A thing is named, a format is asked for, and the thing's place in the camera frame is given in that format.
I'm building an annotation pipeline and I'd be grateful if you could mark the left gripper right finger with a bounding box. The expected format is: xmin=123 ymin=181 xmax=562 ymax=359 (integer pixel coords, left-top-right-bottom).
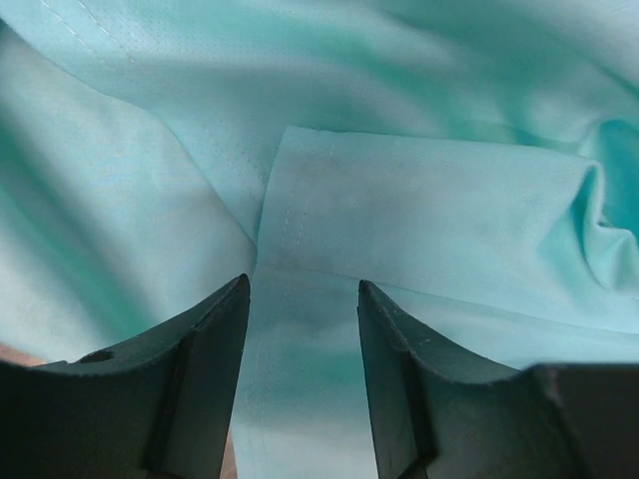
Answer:
xmin=357 ymin=280 xmax=638 ymax=478

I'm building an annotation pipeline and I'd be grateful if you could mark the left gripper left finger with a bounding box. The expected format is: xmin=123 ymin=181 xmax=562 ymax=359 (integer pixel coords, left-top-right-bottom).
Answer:
xmin=1 ymin=275 xmax=250 ymax=478

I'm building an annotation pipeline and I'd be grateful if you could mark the teal t shirt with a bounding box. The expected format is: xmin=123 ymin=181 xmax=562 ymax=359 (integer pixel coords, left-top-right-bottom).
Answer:
xmin=1 ymin=1 xmax=638 ymax=478

